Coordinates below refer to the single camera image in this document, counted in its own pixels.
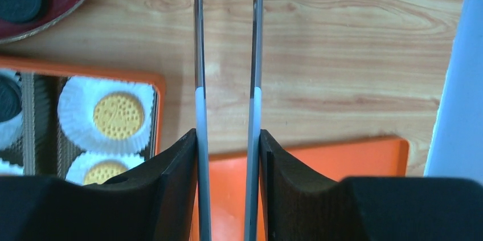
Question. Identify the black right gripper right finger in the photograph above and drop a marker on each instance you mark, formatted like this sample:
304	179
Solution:
302	204

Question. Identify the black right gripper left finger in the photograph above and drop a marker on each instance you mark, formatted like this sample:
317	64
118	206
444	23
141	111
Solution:
152	201

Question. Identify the metal tongs white handle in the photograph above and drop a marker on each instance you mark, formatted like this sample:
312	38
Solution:
228	51

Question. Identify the round yellow biscuit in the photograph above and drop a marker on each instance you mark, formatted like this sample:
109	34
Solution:
118	115
103	171

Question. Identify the orange compartment cookie box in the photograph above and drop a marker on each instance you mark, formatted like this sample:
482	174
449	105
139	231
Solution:
43	148

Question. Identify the white paper cupcake liner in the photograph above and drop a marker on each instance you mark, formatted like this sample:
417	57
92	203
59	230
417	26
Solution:
85	161
8	169
76	104
11	130

